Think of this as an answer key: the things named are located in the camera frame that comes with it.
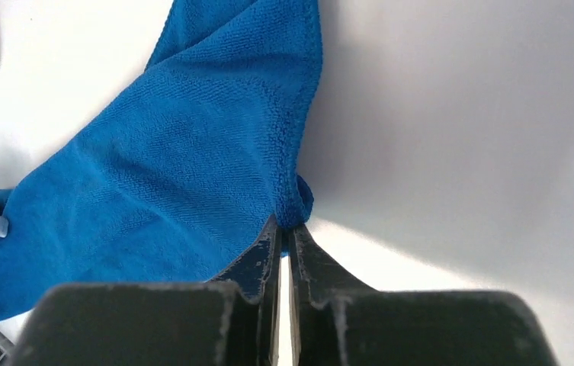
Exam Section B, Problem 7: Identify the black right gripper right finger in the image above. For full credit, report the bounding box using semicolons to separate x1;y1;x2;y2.
287;226;557;366

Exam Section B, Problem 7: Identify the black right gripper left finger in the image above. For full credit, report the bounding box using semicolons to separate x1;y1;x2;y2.
10;218;281;366

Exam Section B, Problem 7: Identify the blue microfiber towel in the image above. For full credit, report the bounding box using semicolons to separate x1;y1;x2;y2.
0;1;322;321

